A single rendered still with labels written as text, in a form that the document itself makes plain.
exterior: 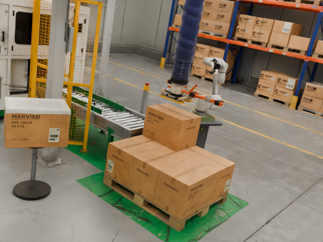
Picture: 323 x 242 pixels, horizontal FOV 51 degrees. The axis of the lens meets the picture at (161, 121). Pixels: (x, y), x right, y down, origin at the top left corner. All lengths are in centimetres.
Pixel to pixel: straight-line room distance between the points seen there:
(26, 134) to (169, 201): 160
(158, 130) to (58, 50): 155
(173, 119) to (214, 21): 860
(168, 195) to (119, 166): 74
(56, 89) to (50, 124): 89
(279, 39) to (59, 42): 824
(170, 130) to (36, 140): 157
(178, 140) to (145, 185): 72
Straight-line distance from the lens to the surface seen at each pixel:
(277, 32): 1143
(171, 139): 421
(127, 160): 394
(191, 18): 411
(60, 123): 360
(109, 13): 754
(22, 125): 357
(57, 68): 433
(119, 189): 421
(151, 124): 440
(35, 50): 475
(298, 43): 1116
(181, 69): 416
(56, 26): 423
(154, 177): 371
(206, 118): 491
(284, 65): 1267
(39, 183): 421
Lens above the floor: 213
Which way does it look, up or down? 18 degrees down
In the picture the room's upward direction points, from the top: 10 degrees clockwise
